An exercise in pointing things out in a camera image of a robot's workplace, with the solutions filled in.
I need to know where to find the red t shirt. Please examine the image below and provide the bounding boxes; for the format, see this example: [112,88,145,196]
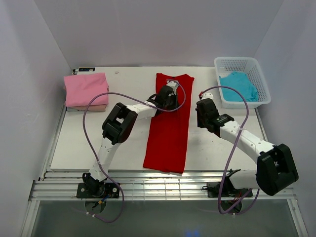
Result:
[143,73,194,174]

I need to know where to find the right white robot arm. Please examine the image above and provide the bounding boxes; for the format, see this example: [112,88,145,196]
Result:
[196,98,299,196]

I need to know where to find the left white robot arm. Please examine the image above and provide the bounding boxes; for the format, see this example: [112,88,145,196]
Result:
[82,80,183,198]

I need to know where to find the blue t shirt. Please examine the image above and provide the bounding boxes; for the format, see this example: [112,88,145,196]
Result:
[219,72,259,102]

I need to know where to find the white plastic basket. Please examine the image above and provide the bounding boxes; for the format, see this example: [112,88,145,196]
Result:
[214,57,271,109]

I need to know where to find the pink folded t shirt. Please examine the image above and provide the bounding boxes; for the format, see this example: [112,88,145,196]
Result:
[64,73,109,107]

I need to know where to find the black label device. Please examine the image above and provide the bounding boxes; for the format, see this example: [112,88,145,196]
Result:
[73,67,95,75]

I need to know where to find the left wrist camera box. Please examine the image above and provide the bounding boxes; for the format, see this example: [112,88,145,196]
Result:
[166,80,179,93]

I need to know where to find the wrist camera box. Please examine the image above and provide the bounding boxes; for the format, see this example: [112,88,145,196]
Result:
[166,80,179,93]
[198,92,214,100]

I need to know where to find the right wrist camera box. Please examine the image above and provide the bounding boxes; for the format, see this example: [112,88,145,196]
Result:
[198,92,214,100]

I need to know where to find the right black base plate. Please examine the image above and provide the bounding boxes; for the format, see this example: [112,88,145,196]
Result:
[201,182,248,198]

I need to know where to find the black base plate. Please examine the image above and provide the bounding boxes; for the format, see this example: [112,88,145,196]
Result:
[201,182,248,198]
[76,183,119,199]

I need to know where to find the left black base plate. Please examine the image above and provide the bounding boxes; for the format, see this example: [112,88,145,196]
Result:
[76,183,119,199]

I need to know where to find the aluminium frame rails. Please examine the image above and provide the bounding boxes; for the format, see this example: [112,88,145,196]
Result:
[22,106,309,237]

